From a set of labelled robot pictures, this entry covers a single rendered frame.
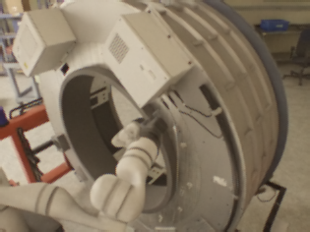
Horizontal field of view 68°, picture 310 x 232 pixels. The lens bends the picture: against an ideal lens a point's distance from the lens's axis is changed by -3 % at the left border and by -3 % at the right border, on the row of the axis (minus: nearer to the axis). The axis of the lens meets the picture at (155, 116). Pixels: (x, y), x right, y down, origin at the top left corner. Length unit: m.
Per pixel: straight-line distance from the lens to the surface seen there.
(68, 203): 0.78
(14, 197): 0.81
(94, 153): 1.64
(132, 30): 0.72
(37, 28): 1.14
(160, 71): 0.68
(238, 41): 1.06
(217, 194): 0.99
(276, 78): 1.15
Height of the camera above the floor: 1.89
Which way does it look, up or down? 30 degrees down
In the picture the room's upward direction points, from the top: 2 degrees counter-clockwise
